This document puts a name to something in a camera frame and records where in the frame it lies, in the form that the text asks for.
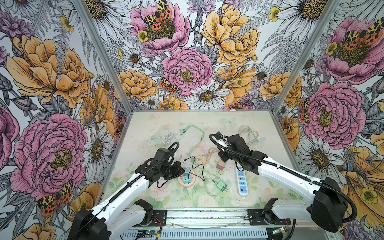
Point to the green charger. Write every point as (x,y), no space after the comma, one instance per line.
(221,185)

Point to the aluminium corner post left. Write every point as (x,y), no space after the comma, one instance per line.
(86,18)

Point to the aluminium corner post right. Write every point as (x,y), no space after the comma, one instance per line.
(313,38)

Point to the aluminium corner post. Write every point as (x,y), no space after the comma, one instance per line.
(86,18)
(313,38)

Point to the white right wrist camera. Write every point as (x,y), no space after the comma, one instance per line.
(221,141)

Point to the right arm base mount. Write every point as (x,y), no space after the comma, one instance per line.
(260,217)

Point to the pink charger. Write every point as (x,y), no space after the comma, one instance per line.
(220,165)

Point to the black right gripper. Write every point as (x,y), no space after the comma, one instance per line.
(221,154)

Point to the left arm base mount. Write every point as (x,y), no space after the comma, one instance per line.
(154,218)

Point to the white blue power strip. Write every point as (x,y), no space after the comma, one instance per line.
(242,183)

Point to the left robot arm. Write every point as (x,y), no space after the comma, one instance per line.
(113,216)

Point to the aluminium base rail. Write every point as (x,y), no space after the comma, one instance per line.
(205,216)

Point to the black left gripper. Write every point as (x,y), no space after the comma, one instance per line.
(178,171)

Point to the round pink power socket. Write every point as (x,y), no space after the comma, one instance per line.
(180,180)

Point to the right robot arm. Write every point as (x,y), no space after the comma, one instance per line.
(323,201)

